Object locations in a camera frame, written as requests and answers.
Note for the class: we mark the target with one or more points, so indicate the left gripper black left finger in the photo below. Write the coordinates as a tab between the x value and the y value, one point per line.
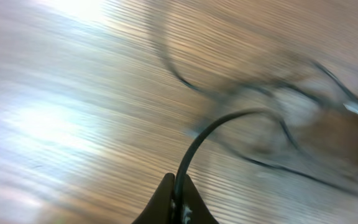
159	208

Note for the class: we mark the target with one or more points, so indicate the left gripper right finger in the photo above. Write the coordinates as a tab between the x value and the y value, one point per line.
194	210

